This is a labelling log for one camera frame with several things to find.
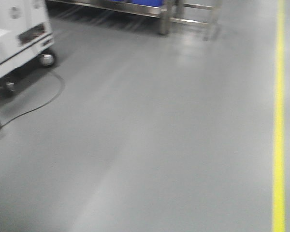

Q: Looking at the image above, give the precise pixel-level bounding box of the stainless steel table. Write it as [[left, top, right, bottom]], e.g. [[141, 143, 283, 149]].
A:
[[47, 0, 223, 41]]

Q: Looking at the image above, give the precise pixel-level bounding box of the black floor cable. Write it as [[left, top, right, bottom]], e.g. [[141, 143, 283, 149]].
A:
[[0, 71, 66, 129]]

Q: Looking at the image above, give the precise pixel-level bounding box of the white wheeled cart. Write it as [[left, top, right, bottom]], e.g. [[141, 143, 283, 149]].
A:
[[0, 0, 57, 95]]

